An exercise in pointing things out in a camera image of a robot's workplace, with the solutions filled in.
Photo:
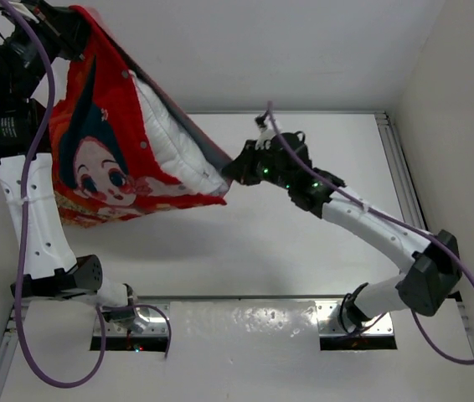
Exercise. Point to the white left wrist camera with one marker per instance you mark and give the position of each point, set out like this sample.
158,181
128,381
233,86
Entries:
19,9

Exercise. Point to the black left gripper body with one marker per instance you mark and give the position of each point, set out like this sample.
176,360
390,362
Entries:
25,61

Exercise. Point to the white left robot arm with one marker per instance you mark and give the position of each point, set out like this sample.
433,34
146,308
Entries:
47,267

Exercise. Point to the white pillow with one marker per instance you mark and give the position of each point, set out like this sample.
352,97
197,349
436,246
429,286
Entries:
175,152

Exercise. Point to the aluminium frame rail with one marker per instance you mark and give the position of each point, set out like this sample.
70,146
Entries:
409,203

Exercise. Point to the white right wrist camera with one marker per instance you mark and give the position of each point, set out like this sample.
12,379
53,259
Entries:
266,132

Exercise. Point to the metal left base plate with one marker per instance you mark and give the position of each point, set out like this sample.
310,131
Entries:
147,319

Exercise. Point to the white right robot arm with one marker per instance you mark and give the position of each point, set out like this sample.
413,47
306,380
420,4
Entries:
426,273

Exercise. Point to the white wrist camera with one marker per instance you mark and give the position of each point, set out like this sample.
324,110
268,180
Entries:
19,9
266,132

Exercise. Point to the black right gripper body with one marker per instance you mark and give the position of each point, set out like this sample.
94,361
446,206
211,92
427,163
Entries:
267,170

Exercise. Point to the red cartoon print pillowcase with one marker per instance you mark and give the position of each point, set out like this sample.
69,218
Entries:
101,155

